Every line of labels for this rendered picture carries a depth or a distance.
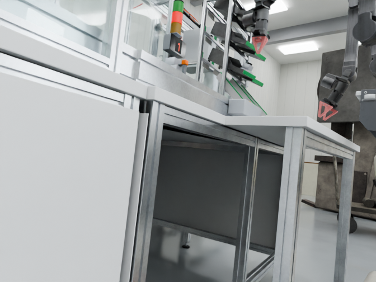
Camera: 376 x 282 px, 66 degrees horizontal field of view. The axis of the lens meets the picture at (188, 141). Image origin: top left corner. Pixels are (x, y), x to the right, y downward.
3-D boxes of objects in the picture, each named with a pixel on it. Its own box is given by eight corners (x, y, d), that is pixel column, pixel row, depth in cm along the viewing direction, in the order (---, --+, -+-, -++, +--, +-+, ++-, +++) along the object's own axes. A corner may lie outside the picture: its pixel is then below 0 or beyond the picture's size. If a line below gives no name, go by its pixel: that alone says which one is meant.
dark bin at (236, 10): (259, 26, 167) (265, 13, 165) (248, 16, 157) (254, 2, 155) (225, 16, 184) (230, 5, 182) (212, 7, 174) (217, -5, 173)
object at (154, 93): (294, 150, 190) (295, 145, 190) (154, 99, 62) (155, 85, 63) (133, 137, 264) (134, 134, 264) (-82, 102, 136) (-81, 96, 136)
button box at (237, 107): (260, 122, 129) (262, 108, 129) (244, 113, 111) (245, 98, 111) (245, 122, 132) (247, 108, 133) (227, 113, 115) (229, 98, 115)
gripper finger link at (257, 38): (249, 52, 135) (252, 32, 136) (254, 57, 141) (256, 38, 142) (263, 51, 132) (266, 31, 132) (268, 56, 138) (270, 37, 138)
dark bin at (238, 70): (254, 80, 165) (260, 68, 163) (242, 74, 155) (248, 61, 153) (220, 65, 182) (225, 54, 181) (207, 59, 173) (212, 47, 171)
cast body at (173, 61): (182, 75, 112) (184, 57, 113) (175, 71, 108) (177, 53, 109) (164, 76, 117) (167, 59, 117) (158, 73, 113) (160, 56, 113)
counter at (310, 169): (248, 183, 1013) (250, 157, 1018) (328, 196, 851) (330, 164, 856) (236, 183, 949) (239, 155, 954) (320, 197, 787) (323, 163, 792)
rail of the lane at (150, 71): (255, 134, 145) (257, 113, 145) (136, 90, 69) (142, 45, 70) (244, 134, 148) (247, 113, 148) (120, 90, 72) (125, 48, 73)
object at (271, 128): (360, 152, 148) (360, 146, 148) (306, 126, 78) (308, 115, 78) (238, 144, 192) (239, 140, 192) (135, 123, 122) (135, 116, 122)
